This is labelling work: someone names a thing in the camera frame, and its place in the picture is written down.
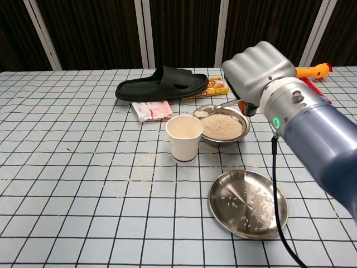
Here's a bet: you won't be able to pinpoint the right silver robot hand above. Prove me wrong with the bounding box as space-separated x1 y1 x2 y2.
221 41 296 117

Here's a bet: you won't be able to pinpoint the grey metal spoon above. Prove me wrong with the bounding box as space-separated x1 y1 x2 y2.
194 99 242 118

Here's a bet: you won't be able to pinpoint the yellow rubber chicken toy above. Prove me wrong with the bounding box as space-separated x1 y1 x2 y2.
295 63 334 82

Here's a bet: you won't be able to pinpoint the blue checkered tablecloth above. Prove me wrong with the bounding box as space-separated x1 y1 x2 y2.
0 66 357 268

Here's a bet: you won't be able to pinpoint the white paper cup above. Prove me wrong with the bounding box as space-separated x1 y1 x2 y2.
165 114 204 165

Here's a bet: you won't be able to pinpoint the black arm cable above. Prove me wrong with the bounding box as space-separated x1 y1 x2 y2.
271 133 307 268

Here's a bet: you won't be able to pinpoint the yellow snack packet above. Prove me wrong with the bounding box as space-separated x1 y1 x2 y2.
182 76 230 100

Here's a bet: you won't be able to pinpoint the red spiral notebook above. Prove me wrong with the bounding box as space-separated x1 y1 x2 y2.
302 77 332 104

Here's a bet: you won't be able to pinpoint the heap of white rice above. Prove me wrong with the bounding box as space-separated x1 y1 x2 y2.
200 113 243 141

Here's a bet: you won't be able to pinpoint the steel bowl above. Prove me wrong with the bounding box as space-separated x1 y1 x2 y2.
193 106 251 148

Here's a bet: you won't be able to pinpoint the scattered rice grains pile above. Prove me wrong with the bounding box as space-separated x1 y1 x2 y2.
241 187 276 231

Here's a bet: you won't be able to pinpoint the dark folding screen white frames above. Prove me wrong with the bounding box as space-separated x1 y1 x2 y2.
0 0 357 73

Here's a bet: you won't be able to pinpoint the flat steel plate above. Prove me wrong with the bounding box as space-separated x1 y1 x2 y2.
208 169 289 241

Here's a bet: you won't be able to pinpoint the black rubber slipper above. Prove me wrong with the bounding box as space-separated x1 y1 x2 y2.
115 65 210 102

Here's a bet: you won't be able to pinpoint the pink white sachet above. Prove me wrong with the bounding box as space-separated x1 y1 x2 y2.
131 100 173 122

